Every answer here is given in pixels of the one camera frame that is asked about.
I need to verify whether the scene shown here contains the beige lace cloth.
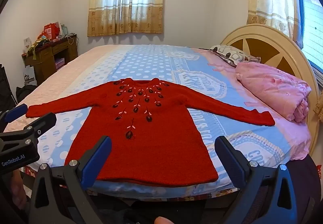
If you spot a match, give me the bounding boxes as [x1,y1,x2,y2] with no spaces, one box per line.
[313,95,323,124]

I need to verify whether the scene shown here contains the blue polka dot bed sheet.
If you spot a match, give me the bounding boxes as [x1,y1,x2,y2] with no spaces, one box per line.
[20,44,313,200]

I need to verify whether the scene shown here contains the pale pink quilted mattress pad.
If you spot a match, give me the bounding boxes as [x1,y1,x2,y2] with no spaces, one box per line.
[4,45,127,134]

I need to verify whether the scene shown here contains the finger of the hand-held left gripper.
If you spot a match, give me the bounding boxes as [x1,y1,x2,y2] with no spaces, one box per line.
[0,113,57,142]
[0,103,28,125]

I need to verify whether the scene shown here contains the red embroidered knit sweater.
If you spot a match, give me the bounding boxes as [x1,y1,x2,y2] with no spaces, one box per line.
[25,77,275,188]

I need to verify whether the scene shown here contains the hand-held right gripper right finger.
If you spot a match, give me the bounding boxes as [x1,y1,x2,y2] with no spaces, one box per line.
[214,135,301,224]

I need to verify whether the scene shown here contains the cream and brown headboard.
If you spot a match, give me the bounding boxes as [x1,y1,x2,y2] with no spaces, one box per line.
[220,24,321,156]

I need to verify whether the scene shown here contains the black bag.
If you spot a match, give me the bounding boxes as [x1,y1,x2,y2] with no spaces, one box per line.
[16,84,38,103]

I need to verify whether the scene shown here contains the white paper bag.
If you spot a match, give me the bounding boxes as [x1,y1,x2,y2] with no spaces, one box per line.
[24,70,38,86]

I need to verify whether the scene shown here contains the red gift bags clutter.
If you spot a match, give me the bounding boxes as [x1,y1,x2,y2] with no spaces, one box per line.
[43,22,61,39]

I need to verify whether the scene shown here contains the dark wooden desk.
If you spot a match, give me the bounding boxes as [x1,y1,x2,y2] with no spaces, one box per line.
[21,34,79,86]

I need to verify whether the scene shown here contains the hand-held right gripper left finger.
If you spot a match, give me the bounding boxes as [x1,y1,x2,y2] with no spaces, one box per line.
[27,135,113,224]

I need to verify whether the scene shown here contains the folded pink quilt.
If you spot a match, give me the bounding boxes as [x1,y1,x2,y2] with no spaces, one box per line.
[235,62,312,124]

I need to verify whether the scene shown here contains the grey patterned pillow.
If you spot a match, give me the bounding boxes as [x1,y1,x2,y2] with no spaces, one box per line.
[209,45,261,68]

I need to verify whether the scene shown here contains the black mesh chair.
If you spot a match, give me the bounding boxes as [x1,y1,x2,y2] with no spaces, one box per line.
[252,155,323,224]

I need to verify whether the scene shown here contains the person's right hand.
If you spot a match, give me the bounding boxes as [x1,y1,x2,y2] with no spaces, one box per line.
[154,216,175,224]

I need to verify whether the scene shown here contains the green yellow striped cloth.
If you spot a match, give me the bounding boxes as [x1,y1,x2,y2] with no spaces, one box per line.
[27,38,51,59]

